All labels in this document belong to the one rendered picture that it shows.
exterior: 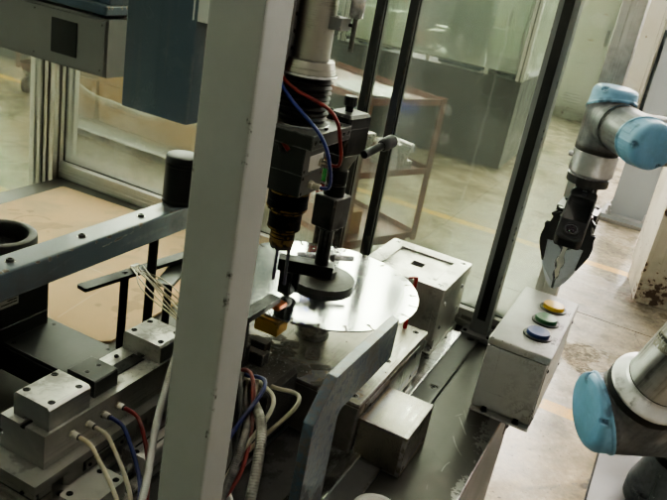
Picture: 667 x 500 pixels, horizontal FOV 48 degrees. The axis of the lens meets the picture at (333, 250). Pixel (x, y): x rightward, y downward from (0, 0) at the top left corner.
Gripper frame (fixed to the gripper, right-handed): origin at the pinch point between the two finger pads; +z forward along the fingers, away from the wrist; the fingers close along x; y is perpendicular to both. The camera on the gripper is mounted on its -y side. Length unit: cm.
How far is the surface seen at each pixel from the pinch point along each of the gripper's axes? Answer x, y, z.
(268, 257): 44, -26, 2
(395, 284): 23.1, -17.9, 2.5
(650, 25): 60, 810, -7
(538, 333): -1.0, -7.8, 6.8
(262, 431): 21, -63, 5
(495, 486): 4, 70, 99
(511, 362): 1.3, -13.4, 11.0
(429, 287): 21.3, -2.5, 8.1
